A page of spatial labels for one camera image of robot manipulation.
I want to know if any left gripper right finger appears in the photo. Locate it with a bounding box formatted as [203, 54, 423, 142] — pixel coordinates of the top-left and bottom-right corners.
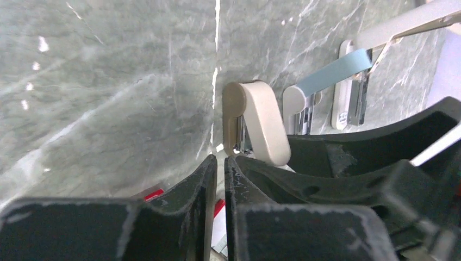
[223, 157, 396, 260]

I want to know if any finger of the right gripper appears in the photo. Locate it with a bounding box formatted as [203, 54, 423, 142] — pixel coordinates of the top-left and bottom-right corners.
[288, 97, 460, 177]
[236, 157, 460, 251]

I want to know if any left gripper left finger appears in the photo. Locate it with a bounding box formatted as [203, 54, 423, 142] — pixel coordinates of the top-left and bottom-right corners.
[1, 155, 217, 260]

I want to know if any red staple box sleeve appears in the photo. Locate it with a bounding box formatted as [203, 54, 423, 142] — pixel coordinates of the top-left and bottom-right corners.
[144, 189, 165, 202]

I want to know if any staple box tray with staples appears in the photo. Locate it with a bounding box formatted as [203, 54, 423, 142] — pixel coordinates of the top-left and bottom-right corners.
[211, 199, 228, 259]

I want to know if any blue mini stapler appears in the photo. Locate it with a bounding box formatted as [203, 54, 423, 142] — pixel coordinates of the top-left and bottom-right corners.
[282, 49, 372, 135]

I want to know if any beige stapler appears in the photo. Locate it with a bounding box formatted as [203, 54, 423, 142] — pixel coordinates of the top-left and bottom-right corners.
[222, 80, 291, 166]

